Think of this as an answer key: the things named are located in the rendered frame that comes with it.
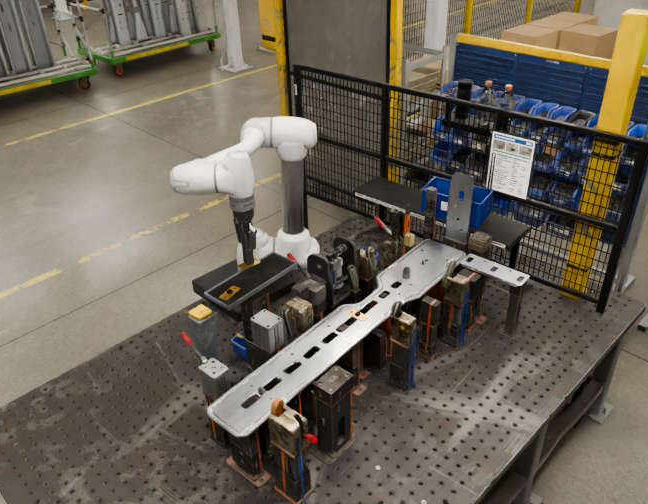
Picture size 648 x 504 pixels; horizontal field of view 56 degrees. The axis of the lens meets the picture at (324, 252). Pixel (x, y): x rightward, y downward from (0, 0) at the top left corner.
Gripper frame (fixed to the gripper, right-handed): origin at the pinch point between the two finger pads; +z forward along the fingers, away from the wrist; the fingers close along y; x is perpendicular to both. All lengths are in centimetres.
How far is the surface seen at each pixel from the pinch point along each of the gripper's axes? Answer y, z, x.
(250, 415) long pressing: 46, 26, -31
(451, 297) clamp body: 42, 30, 70
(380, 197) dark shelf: -33, 22, 100
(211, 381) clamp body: 28, 23, -35
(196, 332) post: 7.6, 17.5, -28.8
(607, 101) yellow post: 55, -41, 140
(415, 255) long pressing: 14, 26, 77
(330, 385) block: 55, 23, -5
